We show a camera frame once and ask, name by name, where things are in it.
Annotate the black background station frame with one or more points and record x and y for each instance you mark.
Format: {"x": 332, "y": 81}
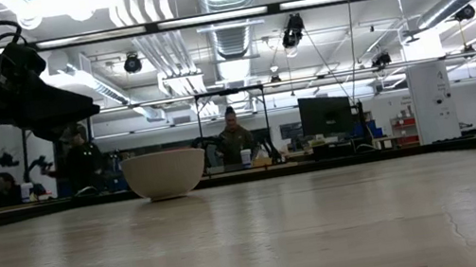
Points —
{"x": 229, "y": 91}

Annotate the green bowl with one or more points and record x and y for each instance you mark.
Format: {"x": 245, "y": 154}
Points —
{"x": 165, "y": 176}

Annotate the black hanging ceiling fixture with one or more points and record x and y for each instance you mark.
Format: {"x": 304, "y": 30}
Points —
{"x": 464, "y": 12}
{"x": 380, "y": 59}
{"x": 132, "y": 64}
{"x": 293, "y": 31}

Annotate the red bin storage shelf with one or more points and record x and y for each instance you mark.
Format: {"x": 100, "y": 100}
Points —
{"x": 405, "y": 128}

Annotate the blue storage bins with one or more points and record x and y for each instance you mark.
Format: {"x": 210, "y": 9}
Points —
{"x": 371, "y": 127}

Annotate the white paper cup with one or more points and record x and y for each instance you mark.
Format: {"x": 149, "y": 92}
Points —
{"x": 27, "y": 192}
{"x": 246, "y": 157}

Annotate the person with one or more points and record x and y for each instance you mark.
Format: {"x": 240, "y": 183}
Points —
{"x": 82, "y": 163}
{"x": 5, "y": 189}
{"x": 234, "y": 141}

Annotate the black computer monitor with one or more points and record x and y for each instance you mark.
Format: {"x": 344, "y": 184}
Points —
{"x": 326, "y": 114}

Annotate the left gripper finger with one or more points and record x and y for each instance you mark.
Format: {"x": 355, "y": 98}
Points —
{"x": 56, "y": 131}
{"x": 56, "y": 107}

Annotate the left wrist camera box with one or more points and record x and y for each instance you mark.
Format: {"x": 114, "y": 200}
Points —
{"x": 25, "y": 59}

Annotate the white square column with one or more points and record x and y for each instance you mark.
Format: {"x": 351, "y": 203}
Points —
{"x": 432, "y": 103}

